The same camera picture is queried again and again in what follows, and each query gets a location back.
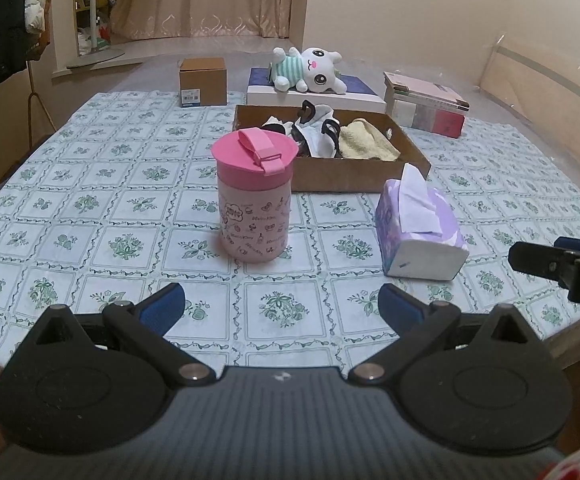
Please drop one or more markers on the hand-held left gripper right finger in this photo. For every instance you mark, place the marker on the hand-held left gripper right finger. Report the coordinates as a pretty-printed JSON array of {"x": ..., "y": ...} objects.
[{"x": 399, "y": 310}]

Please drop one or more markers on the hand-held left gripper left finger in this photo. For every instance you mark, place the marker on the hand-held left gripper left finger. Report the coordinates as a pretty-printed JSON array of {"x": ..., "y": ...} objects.
[{"x": 162, "y": 307}]

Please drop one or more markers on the brown cardboard tray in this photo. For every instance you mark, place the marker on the brown cardboard tray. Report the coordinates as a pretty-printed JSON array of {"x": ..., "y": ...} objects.
[{"x": 349, "y": 175}]

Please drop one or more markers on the yellow towel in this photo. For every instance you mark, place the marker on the yellow towel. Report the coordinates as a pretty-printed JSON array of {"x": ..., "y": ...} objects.
[{"x": 367, "y": 142}]

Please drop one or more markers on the white cloth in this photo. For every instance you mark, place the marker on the white cloth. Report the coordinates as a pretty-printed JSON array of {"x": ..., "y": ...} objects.
[{"x": 320, "y": 140}]

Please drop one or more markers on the purple tissue pack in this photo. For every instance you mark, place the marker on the purple tissue pack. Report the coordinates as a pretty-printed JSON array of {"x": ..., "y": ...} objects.
[{"x": 419, "y": 255}]

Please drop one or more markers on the green floral tablecloth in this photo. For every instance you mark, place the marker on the green floral tablecloth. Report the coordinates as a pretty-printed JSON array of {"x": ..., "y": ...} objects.
[{"x": 120, "y": 210}]

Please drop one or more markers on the pink lidded cup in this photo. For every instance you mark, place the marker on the pink lidded cup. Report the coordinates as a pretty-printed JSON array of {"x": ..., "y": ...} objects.
[{"x": 255, "y": 200}]

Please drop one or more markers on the plastic wrapped wooden board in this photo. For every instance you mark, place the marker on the plastic wrapped wooden board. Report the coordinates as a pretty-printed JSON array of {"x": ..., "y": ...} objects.
[{"x": 544, "y": 80}]

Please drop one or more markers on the pink red box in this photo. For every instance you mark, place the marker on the pink red box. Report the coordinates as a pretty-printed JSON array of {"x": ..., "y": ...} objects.
[{"x": 439, "y": 122}]

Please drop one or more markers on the pale pink cover book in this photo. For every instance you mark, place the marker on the pale pink cover book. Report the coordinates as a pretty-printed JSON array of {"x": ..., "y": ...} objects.
[{"x": 424, "y": 87}]

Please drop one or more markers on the flat white and blue box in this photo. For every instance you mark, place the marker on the flat white and blue box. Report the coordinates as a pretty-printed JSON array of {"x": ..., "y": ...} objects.
[{"x": 364, "y": 97}]

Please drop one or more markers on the small brown cardboard box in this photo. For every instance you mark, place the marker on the small brown cardboard box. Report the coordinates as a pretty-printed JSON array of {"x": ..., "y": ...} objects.
[{"x": 202, "y": 77}]

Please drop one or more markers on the thin metal stand leg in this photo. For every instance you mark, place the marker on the thin metal stand leg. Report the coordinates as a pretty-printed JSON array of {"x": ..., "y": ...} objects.
[{"x": 40, "y": 102}]

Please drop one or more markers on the white plush bunny toy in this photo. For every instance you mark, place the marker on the white plush bunny toy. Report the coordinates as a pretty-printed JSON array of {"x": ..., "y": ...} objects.
[{"x": 315, "y": 70}]

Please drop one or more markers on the white pole floor stand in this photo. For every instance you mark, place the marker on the white pole floor stand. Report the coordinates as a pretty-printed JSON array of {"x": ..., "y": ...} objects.
[{"x": 92, "y": 15}]

